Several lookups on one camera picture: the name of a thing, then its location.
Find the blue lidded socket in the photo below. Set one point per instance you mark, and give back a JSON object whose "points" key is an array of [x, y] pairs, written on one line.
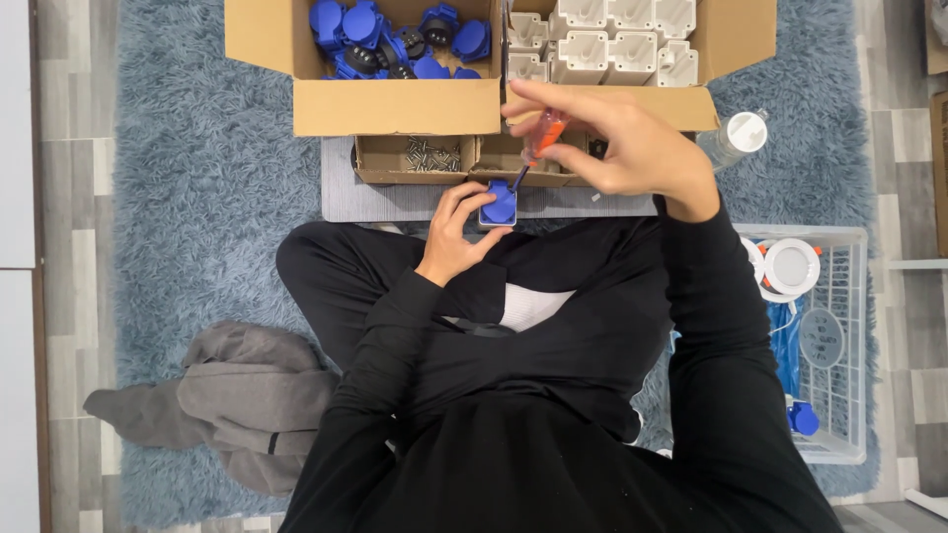
{"points": [[501, 207]]}

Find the white round ceiling lamp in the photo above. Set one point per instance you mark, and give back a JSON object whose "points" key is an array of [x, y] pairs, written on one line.
{"points": [[791, 266], [753, 259]]}

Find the grey work board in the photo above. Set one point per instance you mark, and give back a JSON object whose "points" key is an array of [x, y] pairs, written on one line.
{"points": [[385, 201]]}

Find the pile of blue sockets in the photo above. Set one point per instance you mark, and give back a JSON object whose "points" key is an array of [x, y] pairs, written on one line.
{"points": [[363, 29]]}

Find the grey round plastic disc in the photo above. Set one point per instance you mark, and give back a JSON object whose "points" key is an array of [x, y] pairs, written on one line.
{"points": [[820, 338]]}

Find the pile of metal screws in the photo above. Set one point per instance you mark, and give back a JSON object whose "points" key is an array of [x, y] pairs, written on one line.
{"points": [[433, 154]]}

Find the group of white socket housings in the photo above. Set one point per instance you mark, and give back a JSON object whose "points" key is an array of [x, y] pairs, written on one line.
{"points": [[629, 55]]}

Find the brown cardboard carton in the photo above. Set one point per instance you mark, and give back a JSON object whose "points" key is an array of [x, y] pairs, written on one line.
{"points": [[940, 170]]}

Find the person's left hand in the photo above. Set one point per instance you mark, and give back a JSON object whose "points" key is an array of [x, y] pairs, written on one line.
{"points": [[444, 248]]}

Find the blue plastic bag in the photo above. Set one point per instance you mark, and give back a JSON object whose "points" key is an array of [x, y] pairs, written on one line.
{"points": [[785, 348]]}

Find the white plastic basket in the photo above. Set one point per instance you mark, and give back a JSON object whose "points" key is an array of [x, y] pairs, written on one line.
{"points": [[848, 400]]}

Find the person's right hand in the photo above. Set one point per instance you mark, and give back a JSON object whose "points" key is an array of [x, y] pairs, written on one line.
{"points": [[644, 155]]}

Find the blue assembled socket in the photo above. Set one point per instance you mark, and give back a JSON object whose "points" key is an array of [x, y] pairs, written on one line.
{"points": [[803, 419]]}

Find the large cardboard box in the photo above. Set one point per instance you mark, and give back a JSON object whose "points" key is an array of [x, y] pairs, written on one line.
{"points": [[385, 107]]}

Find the dark box divider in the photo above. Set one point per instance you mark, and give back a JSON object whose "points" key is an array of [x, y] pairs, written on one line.
{"points": [[505, 44]]}

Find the person's black clothed body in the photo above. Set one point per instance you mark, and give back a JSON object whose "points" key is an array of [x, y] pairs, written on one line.
{"points": [[518, 459]]}

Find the small cardboard tray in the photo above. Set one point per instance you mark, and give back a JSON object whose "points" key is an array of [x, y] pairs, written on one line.
{"points": [[500, 159], [385, 159]]}

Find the blue shaggy rug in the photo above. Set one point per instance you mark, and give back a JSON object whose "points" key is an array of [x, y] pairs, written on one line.
{"points": [[207, 222]]}

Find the white cabinet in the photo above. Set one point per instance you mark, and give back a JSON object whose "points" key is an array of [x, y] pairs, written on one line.
{"points": [[15, 296]]}

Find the grey hooded sweater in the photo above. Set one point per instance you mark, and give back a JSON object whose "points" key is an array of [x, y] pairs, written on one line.
{"points": [[244, 400]]}

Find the clear bottle with white cap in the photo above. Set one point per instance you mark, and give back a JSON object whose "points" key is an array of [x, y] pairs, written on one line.
{"points": [[740, 135]]}

